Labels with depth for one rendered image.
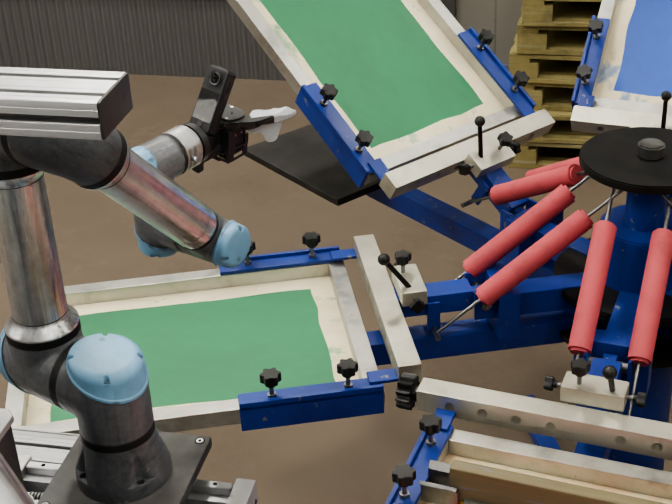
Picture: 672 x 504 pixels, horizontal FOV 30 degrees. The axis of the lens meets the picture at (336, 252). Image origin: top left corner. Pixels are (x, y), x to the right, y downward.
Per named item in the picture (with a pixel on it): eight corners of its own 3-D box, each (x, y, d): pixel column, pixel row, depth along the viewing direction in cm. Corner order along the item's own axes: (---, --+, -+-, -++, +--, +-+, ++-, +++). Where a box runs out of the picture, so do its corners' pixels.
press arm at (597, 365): (604, 431, 246) (606, 410, 244) (574, 425, 248) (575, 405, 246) (620, 381, 260) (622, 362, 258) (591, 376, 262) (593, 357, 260)
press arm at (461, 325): (113, 399, 284) (109, 377, 281) (113, 383, 289) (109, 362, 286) (639, 333, 297) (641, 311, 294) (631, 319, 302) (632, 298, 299)
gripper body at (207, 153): (218, 137, 225) (172, 162, 217) (219, 94, 220) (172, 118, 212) (251, 152, 222) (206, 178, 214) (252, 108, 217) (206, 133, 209)
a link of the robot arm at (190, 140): (154, 126, 209) (191, 143, 205) (173, 117, 212) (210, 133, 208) (155, 165, 213) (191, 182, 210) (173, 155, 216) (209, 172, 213)
